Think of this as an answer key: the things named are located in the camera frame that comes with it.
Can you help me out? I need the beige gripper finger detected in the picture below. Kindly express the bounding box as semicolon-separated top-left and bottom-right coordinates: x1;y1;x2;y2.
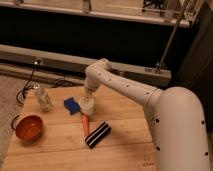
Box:
85;94;92;101

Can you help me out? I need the white ceramic cup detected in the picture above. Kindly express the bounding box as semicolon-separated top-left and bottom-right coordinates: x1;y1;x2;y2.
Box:
79;97;95;116

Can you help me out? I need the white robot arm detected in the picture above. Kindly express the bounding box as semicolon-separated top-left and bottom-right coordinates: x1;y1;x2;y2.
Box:
85;59;211;171

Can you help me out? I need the orange carrot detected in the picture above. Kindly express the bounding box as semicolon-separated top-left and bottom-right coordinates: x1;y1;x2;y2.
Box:
81;115;90;137

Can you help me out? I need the black white striped cloth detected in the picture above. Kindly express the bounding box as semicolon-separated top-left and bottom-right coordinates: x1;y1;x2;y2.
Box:
85;122;111;149

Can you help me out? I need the clear plastic bottle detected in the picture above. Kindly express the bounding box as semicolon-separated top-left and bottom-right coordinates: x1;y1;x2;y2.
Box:
34;84;52;112

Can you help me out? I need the wooden cutting board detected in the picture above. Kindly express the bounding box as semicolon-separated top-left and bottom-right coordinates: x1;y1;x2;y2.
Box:
2;86;156;171

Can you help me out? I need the orange bowl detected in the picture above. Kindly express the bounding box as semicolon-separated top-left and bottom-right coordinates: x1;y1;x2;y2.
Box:
15;115;44;141

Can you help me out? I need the metal pole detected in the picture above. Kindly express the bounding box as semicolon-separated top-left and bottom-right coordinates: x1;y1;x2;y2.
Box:
155;0;190;74

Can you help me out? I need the black cable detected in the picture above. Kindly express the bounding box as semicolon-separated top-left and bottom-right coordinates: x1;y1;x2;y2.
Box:
10;59;44;131

